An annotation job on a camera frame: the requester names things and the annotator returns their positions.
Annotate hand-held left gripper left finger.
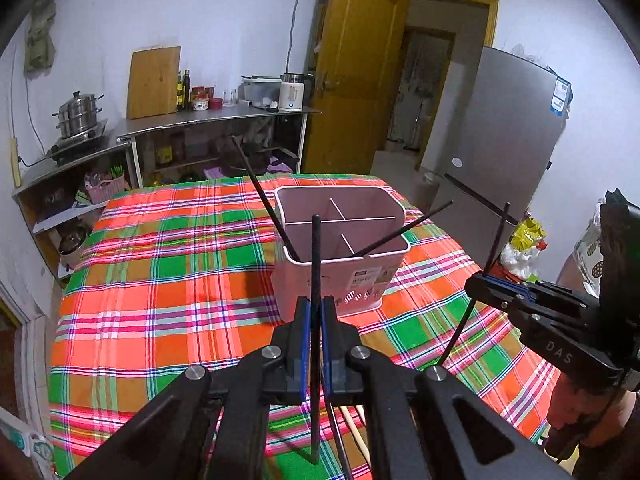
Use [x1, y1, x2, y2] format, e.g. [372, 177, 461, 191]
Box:
[65, 296, 311, 480]

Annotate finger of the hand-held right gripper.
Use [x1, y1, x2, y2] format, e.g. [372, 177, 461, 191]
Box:
[481, 272, 602, 312]
[465, 277, 540, 327]

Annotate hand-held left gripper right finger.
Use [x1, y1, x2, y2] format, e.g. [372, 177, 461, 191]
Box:
[320, 295, 576, 480]

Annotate black chopstick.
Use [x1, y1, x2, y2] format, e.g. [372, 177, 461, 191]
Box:
[309, 214, 322, 465]
[230, 135, 301, 263]
[437, 202, 511, 371]
[359, 201, 455, 257]

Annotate pink plastic utensil holder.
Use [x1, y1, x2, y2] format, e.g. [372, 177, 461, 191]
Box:
[271, 185, 412, 322]

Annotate metal chopstick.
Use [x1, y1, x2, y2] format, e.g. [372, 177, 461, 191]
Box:
[326, 404, 354, 480]

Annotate person's right hand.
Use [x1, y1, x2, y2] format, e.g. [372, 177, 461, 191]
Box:
[547, 375, 640, 461]

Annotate white plastic bag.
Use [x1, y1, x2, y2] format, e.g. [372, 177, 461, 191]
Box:
[500, 242, 540, 281]

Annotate printed bedding cloth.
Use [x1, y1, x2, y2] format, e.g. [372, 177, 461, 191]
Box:
[574, 200, 607, 292]

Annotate yellow plastic bag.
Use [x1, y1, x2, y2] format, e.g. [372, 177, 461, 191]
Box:
[510, 217, 548, 253]

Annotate plaid tablecloth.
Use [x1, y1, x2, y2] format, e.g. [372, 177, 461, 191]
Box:
[47, 172, 563, 480]

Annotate grey refrigerator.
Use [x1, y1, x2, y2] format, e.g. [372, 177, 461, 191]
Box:
[420, 45, 574, 261]

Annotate tall steel counter shelf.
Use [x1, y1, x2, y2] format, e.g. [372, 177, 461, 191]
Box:
[116, 105, 322, 188]

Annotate pink plastic basket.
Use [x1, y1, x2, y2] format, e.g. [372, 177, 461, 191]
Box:
[85, 170, 126, 205]

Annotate white electric kettle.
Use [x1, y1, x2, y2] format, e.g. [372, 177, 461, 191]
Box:
[278, 72, 315, 112]

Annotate yellow wooden door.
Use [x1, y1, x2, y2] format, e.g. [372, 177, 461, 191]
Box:
[302, 0, 409, 174]

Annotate black induction cooker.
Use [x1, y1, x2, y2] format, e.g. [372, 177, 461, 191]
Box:
[46, 119, 110, 167]

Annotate wooden cutting board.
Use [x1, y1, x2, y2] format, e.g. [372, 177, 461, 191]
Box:
[126, 46, 182, 121]

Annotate black chopsticks in holder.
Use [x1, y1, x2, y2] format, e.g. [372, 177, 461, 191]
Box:
[11, 137, 138, 287]

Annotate stainless steel steamer pot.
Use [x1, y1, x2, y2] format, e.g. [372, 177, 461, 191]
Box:
[52, 91, 105, 140]

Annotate beige power strip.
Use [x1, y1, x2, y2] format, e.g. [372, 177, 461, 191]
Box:
[11, 137, 24, 189]

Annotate yellow door frame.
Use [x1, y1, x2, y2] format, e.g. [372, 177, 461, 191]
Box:
[399, 0, 501, 171]

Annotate hanging wall cable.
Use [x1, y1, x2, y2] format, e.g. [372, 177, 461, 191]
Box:
[287, 0, 307, 74]

